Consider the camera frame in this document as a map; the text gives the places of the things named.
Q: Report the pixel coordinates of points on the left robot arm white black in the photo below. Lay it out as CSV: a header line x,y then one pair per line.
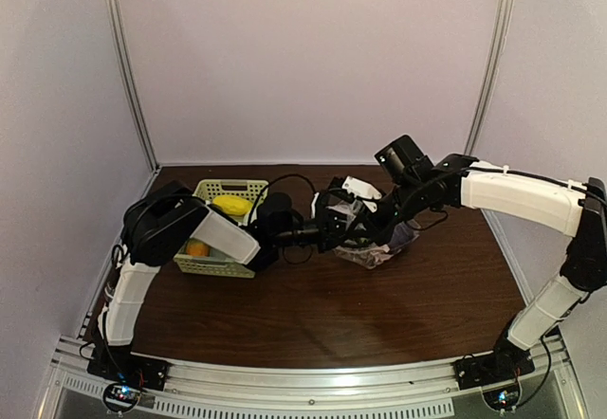
x,y
157,227

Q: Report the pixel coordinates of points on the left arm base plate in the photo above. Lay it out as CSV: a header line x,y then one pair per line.
x,y
134,370

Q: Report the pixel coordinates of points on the green plastic basket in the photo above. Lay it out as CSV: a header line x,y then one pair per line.
x,y
231,247

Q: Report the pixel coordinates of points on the aluminium front rail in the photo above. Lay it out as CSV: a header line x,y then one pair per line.
x,y
198,390

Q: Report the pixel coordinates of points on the left aluminium frame post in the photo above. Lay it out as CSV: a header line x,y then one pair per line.
x,y
129,84

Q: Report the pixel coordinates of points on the purple spotted fake eggplant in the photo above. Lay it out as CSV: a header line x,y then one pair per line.
x,y
403,236

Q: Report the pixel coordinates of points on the yellow fake banana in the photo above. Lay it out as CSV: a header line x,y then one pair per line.
x,y
232,205

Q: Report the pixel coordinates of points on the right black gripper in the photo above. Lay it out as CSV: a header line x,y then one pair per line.
x,y
366,223

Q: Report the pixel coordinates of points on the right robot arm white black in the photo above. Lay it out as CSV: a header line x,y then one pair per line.
x,y
574,209

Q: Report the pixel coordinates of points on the clear zip top bag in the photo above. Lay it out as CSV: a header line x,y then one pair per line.
x,y
364,229

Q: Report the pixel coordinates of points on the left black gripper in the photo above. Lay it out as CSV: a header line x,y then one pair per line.
x,y
279,224

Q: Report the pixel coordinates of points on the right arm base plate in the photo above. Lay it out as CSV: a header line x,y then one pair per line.
x,y
474,371

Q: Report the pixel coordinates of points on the orange fake fruit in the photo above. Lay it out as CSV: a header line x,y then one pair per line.
x,y
197,249

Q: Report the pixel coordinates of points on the aluminium frame post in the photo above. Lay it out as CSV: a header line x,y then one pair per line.
x,y
129,84
496,48

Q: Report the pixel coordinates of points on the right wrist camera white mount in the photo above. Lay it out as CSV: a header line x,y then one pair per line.
x,y
364,191

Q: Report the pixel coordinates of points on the right aluminium frame post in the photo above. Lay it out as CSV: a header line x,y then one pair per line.
x,y
496,48

